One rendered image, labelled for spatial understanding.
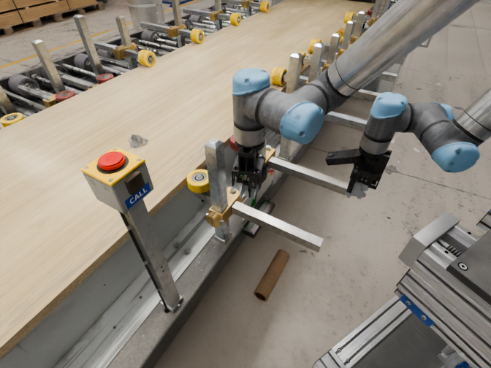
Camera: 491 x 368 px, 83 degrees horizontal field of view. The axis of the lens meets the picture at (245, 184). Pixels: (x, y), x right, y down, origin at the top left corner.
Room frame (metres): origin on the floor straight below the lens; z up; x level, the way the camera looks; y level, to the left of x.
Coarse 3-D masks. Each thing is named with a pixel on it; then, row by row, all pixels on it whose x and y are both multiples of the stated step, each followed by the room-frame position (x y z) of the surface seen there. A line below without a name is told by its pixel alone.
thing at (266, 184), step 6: (270, 168) 0.81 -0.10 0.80; (264, 180) 0.77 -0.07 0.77; (270, 180) 0.82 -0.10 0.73; (264, 186) 0.78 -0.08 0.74; (258, 192) 0.73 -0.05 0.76; (264, 192) 0.78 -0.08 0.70; (246, 198) 0.66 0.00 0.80; (252, 198) 0.69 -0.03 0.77; (258, 198) 0.73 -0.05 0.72; (246, 204) 0.65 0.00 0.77
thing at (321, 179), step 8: (272, 160) 0.79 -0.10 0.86; (280, 160) 0.79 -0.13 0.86; (272, 168) 0.78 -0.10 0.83; (280, 168) 0.76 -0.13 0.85; (288, 168) 0.75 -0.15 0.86; (296, 168) 0.74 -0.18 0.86; (304, 168) 0.74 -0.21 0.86; (296, 176) 0.73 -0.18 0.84; (304, 176) 0.72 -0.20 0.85; (312, 176) 0.70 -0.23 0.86; (320, 176) 0.70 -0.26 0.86; (328, 176) 0.70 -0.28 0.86; (320, 184) 0.69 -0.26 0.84; (328, 184) 0.67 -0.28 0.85; (336, 184) 0.66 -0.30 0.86; (344, 184) 0.66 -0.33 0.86; (344, 192) 0.64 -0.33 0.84
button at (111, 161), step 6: (102, 156) 0.34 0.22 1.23; (108, 156) 0.34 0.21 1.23; (114, 156) 0.34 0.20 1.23; (120, 156) 0.34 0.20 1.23; (102, 162) 0.33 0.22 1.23; (108, 162) 0.33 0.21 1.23; (114, 162) 0.33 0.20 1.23; (120, 162) 0.33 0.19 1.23; (102, 168) 0.32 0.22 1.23; (108, 168) 0.32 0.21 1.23; (114, 168) 0.32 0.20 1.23
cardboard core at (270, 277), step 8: (280, 256) 0.87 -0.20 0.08; (288, 256) 0.88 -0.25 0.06; (272, 264) 0.82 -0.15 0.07; (280, 264) 0.82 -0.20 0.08; (272, 272) 0.77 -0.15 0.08; (280, 272) 0.78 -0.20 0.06; (264, 280) 0.72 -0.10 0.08; (272, 280) 0.72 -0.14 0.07; (256, 288) 0.68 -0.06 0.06; (264, 288) 0.67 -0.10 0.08; (272, 288) 0.69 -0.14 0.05; (256, 296) 0.66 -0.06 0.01; (264, 296) 0.64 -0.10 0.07
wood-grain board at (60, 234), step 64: (320, 0) 3.24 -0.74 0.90; (192, 64) 1.59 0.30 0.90; (256, 64) 1.59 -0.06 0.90; (64, 128) 0.94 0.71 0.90; (128, 128) 0.94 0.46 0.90; (192, 128) 0.94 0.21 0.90; (0, 192) 0.59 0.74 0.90; (64, 192) 0.59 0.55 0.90; (0, 256) 0.37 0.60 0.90; (64, 256) 0.37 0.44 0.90; (0, 320) 0.22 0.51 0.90
